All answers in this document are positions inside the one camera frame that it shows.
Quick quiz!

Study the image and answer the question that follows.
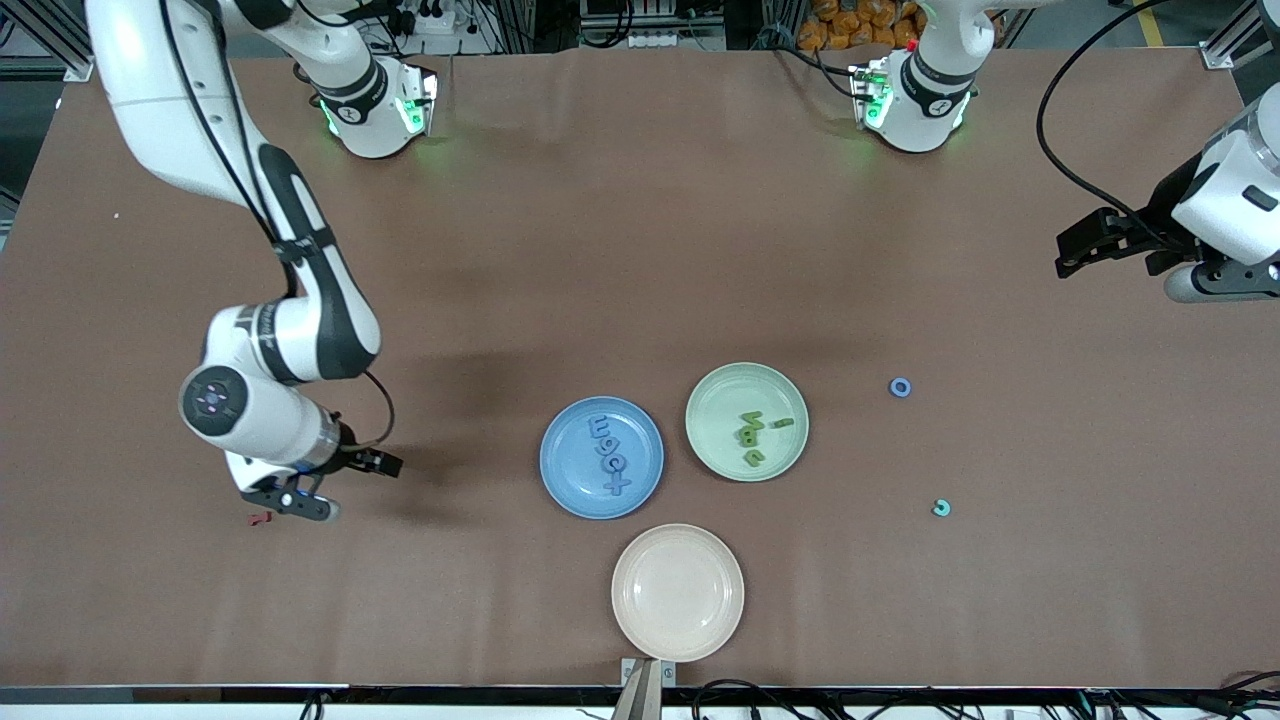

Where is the pale pink plate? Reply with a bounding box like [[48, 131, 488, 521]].
[[611, 523, 745, 663]]

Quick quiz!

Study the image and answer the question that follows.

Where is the light green plate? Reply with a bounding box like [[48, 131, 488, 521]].
[[685, 362, 810, 483]]

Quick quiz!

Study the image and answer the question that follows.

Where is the orange fruit pile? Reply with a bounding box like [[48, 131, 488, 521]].
[[797, 0, 921, 51]]

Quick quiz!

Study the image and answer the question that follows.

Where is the blue plate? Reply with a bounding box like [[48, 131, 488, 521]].
[[539, 396, 665, 521]]

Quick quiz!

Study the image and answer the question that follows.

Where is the white power strip with plugs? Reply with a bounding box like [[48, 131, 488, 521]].
[[385, 0, 456, 36]]

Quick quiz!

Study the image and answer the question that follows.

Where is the metal table clamp bracket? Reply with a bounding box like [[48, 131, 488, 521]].
[[622, 657, 677, 720]]

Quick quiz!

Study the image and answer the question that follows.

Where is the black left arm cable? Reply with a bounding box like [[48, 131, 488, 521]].
[[1036, 0, 1183, 251]]

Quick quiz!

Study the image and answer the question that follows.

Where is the grey base connector box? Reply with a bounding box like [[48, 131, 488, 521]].
[[850, 60, 894, 129], [395, 65, 439, 137]]

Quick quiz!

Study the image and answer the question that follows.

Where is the aluminium frame post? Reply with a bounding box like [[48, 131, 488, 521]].
[[1200, 0, 1263, 71], [20, 0, 101, 83]]

